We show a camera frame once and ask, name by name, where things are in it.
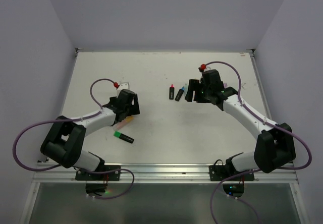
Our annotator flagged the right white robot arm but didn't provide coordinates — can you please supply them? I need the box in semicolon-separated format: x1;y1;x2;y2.
185;70;296;180

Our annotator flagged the aluminium mounting rail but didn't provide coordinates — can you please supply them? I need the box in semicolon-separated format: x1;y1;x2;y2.
32;163;298;184

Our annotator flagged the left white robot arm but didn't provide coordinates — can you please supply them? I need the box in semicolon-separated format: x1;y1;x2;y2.
40;89;140;180

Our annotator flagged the blue capped black highlighter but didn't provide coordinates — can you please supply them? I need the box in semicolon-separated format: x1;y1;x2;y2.
175;86;185;101

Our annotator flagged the mint green pastel highlighter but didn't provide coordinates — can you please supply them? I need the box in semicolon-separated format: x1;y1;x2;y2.
184;83;188;93

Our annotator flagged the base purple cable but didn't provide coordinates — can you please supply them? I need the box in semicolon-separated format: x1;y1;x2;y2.
85;169;135;200
209;171;260;224

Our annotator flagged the pink capped black highlighter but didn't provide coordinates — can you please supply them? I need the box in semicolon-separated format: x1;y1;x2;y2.
169;84;175;100

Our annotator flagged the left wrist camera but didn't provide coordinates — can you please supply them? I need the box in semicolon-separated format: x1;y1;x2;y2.
116;82;130;96

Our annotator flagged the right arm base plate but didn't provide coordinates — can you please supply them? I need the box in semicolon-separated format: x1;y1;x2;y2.
208;154;255;181

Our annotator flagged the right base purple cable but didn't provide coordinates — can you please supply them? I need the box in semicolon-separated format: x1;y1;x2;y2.
209;171;260;224

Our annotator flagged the peach pastel highlighter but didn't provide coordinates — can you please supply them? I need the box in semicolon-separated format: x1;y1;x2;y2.
113;116;134;131

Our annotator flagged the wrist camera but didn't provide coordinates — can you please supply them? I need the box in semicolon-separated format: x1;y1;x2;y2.
198;64;211;73
116;82;130;96

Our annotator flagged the green capped black highlighter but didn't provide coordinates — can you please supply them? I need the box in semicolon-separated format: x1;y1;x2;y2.
114;131;134;144

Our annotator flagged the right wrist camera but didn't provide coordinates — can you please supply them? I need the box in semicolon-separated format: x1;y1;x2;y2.
198;64;211;73

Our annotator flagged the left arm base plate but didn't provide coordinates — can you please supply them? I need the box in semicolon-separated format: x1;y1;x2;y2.
75;159;121;182

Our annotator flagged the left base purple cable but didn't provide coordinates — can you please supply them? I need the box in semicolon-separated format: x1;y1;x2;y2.
85;169;135;200

